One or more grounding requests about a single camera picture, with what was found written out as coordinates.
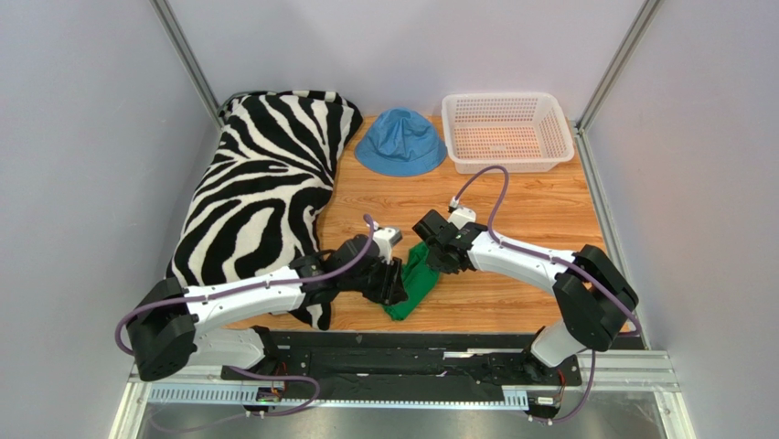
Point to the zebra striped pillow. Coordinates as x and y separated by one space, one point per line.
256 207

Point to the aluminium frame post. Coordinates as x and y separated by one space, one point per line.
622 55
177 36

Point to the green t shirt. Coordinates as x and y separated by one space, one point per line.
418 280

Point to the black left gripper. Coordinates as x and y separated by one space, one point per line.
391 288

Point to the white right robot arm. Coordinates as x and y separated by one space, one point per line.
594 298

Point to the right aluminium frame post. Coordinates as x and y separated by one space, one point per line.
622 55

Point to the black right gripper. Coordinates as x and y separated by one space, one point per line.
442 253

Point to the left aluminium frame post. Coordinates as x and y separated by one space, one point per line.
177 36

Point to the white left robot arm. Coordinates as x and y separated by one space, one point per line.
175 326

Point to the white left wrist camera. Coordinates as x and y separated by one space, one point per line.
386 238

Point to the blue bucket hat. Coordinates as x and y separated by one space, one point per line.
401 143

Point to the white plastic basket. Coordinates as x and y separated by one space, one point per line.
524 132

